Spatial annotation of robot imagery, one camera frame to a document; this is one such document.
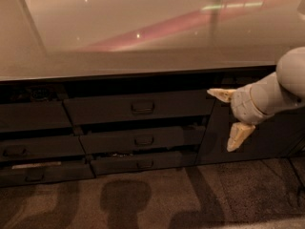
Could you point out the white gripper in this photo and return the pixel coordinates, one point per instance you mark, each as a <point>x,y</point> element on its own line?
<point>242,105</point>

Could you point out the dark grey cabinet door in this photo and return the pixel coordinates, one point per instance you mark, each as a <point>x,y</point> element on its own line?
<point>276,136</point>

